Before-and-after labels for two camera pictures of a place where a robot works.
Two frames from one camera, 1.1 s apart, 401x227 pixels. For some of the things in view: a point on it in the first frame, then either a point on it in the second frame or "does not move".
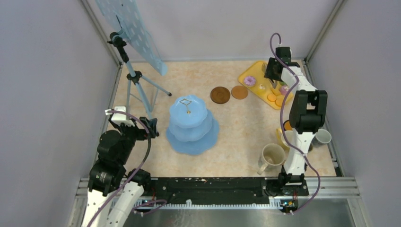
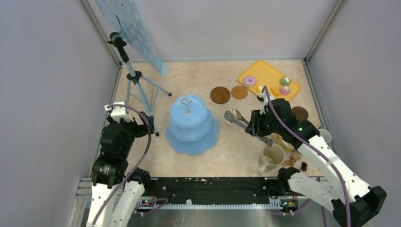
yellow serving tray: (253, 79) does not move
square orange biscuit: (275, 91) does not move
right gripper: (268, 74) to (254, 128)
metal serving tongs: (274, 82) to (232, 116)
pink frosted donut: (249, 81) does not move
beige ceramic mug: (273, 155) does not move
